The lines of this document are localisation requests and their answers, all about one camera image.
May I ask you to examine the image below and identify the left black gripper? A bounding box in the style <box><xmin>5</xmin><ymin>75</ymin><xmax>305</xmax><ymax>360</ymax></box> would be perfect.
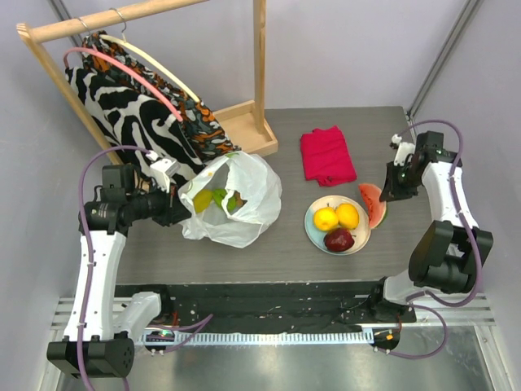
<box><xmin>126</xmin><ymin>178</ymin><xmax>191</xmax><ymax>226</ymax></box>

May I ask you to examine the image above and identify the pink hanger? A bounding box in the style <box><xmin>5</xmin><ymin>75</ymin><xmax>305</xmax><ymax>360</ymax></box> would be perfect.
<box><xmin>63</xmin><ymin>47</ymin><xmax>183</xmax><ymax>122</ymax></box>

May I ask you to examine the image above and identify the white plastic bag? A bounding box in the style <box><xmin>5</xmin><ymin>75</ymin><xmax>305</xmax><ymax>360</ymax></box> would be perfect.
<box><xmin>178</xmin><ymin>151</ymin><xmax>282</xmax><ymax>248</ymax></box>

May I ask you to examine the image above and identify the yellow fake lemon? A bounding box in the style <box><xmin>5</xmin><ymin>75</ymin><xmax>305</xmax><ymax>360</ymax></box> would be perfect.
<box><xmin>335</xmin><ymin>203</ymin><xmax>360</xmax><ymax>230</ymax></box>

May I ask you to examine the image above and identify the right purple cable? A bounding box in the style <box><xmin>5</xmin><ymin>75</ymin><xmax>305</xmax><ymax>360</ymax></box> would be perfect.
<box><xmin>391</xmin><ymin>119</ymin><xmax>485</xmax><ymax>359</ymax></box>

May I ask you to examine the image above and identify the yellow green fake fruit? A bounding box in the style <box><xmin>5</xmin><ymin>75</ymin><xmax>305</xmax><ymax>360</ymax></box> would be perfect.
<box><xmin>193</xmin><ymin>189</ymin><xmax>213</xmax><ymax>214</ymax></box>

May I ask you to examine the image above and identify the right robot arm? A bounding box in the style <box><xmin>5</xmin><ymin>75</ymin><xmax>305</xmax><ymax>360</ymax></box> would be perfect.
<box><xmin>367</xmin><ymin>131</ymin><xmax>493</xmax><ymax>322</ymax></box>

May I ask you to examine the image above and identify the fake watermelon slice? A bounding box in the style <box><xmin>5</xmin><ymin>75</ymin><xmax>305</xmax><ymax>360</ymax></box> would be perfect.
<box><xmin>358</xmin><ymin>182</ymin><xmax>387</xmax><ymax>230</ymax></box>

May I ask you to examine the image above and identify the purple cable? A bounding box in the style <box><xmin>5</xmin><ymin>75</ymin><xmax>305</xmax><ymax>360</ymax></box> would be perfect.
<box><xmin>77</xmin><ymin>145</ymin><xmax>215</xmax><ymax>391</ymax></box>
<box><xmin>391</xmin><ymin>119</ymin><xmax>485</xmax><ymax>359</ymax></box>

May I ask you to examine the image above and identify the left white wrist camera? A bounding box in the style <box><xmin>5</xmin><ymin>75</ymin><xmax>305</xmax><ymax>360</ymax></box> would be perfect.
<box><xmin>150</xmin><ymin>158</ymin><xmax>180</xmax><ymax>194</ymax></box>

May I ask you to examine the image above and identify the cream hanger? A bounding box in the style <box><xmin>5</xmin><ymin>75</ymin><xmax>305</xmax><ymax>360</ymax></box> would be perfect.
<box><xmin>99</xmin><ymin>34</ymin><xmax>201</xmax><ymax>103</ymax></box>

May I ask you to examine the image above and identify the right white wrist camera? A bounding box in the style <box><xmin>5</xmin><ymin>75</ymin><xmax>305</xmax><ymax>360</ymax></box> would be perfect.
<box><xmin>391</xmin><ymin>134</ymin><xmax>415</xmax><ymax>167</ymax></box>

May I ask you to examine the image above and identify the blue and cream plate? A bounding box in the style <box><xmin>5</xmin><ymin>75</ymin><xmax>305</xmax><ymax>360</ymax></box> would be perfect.
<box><xmin>304</xmin><ymin>195</ymin><xmax>371</xmax><ymax>256</ymax></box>

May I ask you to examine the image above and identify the dark red fake apple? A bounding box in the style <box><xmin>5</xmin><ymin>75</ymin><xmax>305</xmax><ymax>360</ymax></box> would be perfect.
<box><xmin>323</xmin><ymin>228</ymin><xmax>355</xmax><ymax>253</ymax></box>

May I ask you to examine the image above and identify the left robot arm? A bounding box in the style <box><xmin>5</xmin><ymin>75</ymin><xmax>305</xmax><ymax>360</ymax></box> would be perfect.
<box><xmin>46</xmin><ymin>158</ymin><xmax>190</xmax><ymax>380</ymax></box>

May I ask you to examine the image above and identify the white slotted cable duct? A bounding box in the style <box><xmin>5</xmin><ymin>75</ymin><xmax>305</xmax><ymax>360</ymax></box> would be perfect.
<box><xmin>139</xmin><ymin>328</ymin><xmax>374</xmax><ymax>349</ymax></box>

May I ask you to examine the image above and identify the yellow fake orange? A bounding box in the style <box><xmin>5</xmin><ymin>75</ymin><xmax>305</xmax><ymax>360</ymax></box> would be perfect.
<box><xmin>313</xmin><ymin>207</ymin><xmax>339</xmax><ymax>231</ymax></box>

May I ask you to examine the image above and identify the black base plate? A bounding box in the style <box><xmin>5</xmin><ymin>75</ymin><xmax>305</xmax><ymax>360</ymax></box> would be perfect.
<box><xmin>116</xmin><ymin>281</ymin><xmax>417</xmax><ymax>334</ymax></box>

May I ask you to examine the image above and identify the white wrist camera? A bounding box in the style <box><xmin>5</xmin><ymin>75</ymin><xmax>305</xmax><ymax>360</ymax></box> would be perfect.
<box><xmin>150</xmin><ymin>158</ymin><xmax>180</xmax><ymax>194</ymax></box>
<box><xmin>391</xmin><ymin>134</ymin><xmax>415</xmax><ymax>167</ymax></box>

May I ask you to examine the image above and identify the orange patterned garment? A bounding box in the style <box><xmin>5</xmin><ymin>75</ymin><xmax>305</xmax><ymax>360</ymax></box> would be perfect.
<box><xmin>82</xmin><ymin>30</ymin><xmax>241</xmax><ymax>162</ymax></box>

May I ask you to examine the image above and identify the black white zebra garment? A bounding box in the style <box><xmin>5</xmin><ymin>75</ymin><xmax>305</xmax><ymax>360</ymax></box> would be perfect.
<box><xmin>65</xmin><ymin>67</ymin><xmax>205</xmax><ymax>186</ymax></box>

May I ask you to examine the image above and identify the wooden clothes rack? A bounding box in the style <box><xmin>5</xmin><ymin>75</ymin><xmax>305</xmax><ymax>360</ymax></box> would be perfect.
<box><xmin>17</xmin><ymin>1</ymin><xmax>278</xmax><ymax>187</ymax></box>

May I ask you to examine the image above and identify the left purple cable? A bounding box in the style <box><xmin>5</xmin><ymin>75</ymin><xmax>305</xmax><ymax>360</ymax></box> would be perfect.
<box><xmin>77</xmin><ymin>145</ymin><xmax>215</xmax><ymax>391</ymax></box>

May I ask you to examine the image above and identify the brown fake fruit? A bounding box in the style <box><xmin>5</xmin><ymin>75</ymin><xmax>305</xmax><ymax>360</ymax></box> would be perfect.
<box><xmin>226</xmin><ymin>191</ymin><xmax>247</xmax><ymax>213</ymax></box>

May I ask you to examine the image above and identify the red cloth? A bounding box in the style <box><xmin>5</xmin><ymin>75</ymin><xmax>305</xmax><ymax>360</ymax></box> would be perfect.
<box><xmin>300</xmin><ymin>125</ymin><xmax>357</xmax><ymax>187</ymax></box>

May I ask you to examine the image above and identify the aluminium rail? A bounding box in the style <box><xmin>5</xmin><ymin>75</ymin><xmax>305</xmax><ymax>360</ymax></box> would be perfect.
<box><xmin>50</xmin><ymin>295</ymin><xmax>496</xmax><ymax>330</ymax></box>

